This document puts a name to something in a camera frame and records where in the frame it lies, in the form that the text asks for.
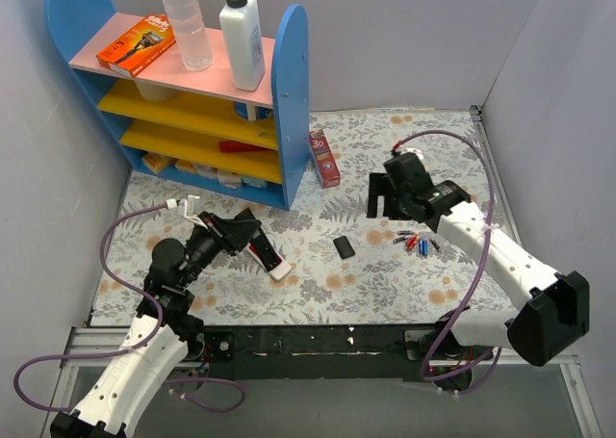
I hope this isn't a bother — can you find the black remote control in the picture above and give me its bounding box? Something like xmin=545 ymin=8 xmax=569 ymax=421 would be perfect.
xmin=249 ymin=232 xmax=282 ymax=272

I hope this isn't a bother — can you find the black battery cover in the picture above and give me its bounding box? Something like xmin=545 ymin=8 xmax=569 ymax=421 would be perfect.
xmin=333 ymin=236 xmax=355 ymax=260

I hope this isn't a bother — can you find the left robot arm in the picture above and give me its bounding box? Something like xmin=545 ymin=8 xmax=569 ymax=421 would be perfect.
xmin=50 ymin=210 xmax=261 ymax=437

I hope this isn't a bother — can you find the red and white remote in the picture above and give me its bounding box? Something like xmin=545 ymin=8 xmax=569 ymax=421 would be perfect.
xmin=246 ymin=245 xmax=292 ymax=282

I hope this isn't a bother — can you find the white packets bottom shelf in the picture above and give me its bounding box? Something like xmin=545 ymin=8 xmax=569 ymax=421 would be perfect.
xmin=175 ymin=160 xmax=269 ymax=189

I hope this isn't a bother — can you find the black battery right of pile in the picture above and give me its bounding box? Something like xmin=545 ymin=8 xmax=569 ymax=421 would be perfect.
xmin=429 ymin=239 xmax=441 ymax=252

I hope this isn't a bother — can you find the red toothpaste box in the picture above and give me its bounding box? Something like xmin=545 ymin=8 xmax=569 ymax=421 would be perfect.
xmin=309 ymin=129 xmax=341 ymax=188

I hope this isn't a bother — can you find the floral table mat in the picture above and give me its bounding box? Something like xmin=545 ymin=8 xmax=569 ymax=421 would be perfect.
xmin=90 ymin=110 xmax=535 ymax=327

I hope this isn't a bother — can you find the yellow packet bottom shelf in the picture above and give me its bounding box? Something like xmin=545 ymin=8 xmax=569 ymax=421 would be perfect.
xmin=141 ymin=152 xmax=176 ymax=175

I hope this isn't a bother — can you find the blue wooden shelf unit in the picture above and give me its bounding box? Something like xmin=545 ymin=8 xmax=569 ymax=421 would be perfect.
xmin=44 ymin=0 xmax=310 ymax=209

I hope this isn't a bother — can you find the beige cup under shelf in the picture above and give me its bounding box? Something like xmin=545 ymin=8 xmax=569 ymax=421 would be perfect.
xmin=135 ymin=82 xmax=180 ymax=102

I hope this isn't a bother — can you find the orange razor box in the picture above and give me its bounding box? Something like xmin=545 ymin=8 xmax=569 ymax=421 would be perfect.
xmin=96 ymin=13 xmax=176 ymax=78

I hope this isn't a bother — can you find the white bottle black cap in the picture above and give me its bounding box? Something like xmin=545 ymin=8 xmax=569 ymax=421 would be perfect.
xmin=218 ymin=0 xmax=265 ymax=91

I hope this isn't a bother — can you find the clear plastic water bottle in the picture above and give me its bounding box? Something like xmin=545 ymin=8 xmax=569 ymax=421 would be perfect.
xmin=162 ymin=0 xmax=213 ymax=71

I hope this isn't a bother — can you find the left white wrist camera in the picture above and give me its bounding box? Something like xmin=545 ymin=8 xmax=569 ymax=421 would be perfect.
xmin=165 ymin=194 xmax=204 ymax=226

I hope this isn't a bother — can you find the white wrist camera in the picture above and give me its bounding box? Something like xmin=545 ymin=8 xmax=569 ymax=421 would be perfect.
xmin=392 ymin=143 xmax=424 ymax=162
xmin=165 ymin=194 xmax=204 ymax=226

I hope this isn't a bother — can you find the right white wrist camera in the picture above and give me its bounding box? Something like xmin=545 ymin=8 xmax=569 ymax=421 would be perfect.
xmin=392 ymin=143 xmax=424 ymax=162

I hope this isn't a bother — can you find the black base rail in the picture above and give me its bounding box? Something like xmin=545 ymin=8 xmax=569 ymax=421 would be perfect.
xmin=184 ymin=323 xmax=441 ymax=381

